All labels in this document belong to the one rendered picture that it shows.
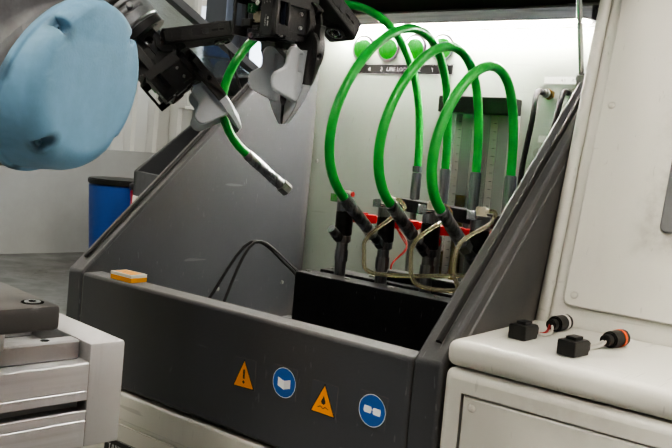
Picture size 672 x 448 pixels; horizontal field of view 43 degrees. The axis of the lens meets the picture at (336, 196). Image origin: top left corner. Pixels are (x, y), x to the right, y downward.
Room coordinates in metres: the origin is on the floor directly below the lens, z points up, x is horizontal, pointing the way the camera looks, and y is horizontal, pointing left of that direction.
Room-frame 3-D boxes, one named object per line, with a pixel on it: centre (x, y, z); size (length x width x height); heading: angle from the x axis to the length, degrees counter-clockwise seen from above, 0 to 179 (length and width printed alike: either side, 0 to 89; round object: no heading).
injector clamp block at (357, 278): (1.26, -0.11, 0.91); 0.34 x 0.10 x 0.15; 52
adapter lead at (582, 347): (0.92, -0.30, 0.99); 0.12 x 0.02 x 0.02; 133
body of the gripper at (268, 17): (1.01, 0.08, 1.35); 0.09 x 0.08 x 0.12; 142
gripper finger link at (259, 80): (1.02, 0.09, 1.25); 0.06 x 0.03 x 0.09; 142
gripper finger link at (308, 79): (1.01, 0.05, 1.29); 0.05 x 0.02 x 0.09; 52
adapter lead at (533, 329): (0.98, -0.26, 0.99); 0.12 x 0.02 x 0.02; 138
